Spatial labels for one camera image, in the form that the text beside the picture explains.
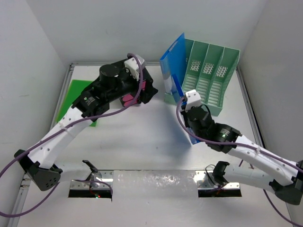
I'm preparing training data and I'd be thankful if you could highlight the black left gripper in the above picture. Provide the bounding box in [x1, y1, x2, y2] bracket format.
[105, 61, 157, 104]

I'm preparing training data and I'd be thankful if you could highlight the pink bottom drawer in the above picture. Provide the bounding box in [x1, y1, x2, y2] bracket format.
[121, 100, 141, 107]

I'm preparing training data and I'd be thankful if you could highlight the pink drawer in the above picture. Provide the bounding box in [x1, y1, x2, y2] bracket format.
[120, 94, 134, 102]
[121, 100, 141, 107]

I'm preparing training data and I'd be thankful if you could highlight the dark blue clipboard folder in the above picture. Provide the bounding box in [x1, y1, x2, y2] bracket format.
[171, 74, 200, 145]

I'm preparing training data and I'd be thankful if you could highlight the light blue book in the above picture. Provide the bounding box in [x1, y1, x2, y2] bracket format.
[160, 33, 187, 95]

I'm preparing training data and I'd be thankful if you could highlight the green clip file folder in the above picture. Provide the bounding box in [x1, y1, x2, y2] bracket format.
[56, 79, 100, 128]

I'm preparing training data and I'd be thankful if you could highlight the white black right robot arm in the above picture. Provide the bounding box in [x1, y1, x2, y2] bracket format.
[176, 102, 303, 205]

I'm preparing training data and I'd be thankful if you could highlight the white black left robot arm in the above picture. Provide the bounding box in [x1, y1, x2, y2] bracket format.
[14, 58, 158, 191]

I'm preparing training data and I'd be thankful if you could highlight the pink middle drawer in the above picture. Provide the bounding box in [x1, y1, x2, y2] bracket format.
[120, 94, 134, 102]

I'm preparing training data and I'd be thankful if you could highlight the black drawer cabinet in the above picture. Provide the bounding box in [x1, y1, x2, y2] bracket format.
[119, 56, 158, 106]

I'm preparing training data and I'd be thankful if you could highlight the mint green file rack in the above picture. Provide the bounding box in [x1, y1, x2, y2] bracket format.
[164, 39, 240, 116]

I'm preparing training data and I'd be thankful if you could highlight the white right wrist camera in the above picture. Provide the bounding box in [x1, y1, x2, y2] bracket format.
[185, 89, 202, 112]

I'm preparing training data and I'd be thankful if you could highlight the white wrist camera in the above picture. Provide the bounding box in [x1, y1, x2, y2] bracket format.
[124, 54, 146, 81]
[185, 89, 202, 112]

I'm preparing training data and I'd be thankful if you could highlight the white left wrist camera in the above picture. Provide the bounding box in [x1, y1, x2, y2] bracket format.
[124, 54, 146, 81]

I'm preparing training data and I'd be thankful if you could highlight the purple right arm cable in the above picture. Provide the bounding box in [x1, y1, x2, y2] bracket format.
[176, 96, 303, 227]

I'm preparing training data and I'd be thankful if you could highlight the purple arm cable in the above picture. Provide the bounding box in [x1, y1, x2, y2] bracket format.
[0, 53, 145, 218]
[176, 96, 303, 227]

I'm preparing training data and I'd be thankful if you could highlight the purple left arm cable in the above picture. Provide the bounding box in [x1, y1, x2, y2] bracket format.
[0, 53, 145, 218]

